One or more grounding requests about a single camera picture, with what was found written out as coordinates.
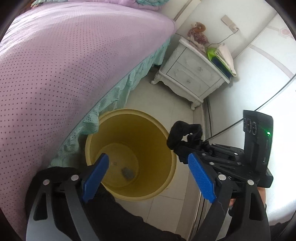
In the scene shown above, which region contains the yellow plastic trash bin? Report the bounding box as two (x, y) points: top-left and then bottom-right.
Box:
(85, 109), (177, 201)

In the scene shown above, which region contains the person's right hand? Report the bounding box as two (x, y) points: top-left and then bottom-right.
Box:
(229, 187), (266, 207)

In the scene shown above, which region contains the white carved nightstand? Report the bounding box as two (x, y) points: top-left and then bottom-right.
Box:
(151, 37), (230, 110)

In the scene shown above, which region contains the stack of books and papers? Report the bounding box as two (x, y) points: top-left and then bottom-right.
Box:
(206, 43), (237, 79)

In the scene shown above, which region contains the brown plush doll on nightstand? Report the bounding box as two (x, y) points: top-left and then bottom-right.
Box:
(187, 22), (209, 52)

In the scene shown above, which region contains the bed with purple dotted sheet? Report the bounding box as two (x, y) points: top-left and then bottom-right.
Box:
(1, 1), (175, 237)

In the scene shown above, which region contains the black cable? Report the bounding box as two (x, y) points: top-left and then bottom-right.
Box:
(204, 74), (296, 142)

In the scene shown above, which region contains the wall socket with plug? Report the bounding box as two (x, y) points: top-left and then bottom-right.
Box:
(221, 15), (239, 33)

